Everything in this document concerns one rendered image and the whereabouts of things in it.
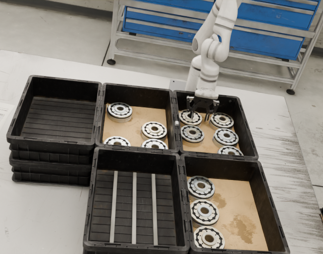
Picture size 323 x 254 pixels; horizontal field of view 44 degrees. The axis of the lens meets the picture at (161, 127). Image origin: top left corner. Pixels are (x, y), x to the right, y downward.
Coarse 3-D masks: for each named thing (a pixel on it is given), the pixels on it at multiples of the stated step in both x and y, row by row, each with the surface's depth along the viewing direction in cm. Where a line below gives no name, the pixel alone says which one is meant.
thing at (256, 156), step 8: (176, 96) 170; (224, 96) 176; (232, 96) 176; (176, 104) 165; (240, 104) 173; (176, 112) 161; (176, 120) 157; (248, 128) 160; (248, 136) 157; (184, 152) 143; (192, 152) 144; (200, 152) 145; (256, 152) 150
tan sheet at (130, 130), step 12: (132, 108) 175; (144, 108) 176; (108, 120) 166; (132, 120) 169; (144, 120) 170; (156, 120) 171; (108, 132) 161; (120, 132) 162; (132, 132) 163; (132, 144) 157
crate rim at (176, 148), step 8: (104, 88) 166; (136, 88) 171; (144, 88) 171; (152, 88) 172; (160, 88) 173; (176, 128) 153; (96, 136) 143; (176, 136) 150; (96, 144) 140; (104, 144) 140; (176, 144) 146; (176, 152) 143
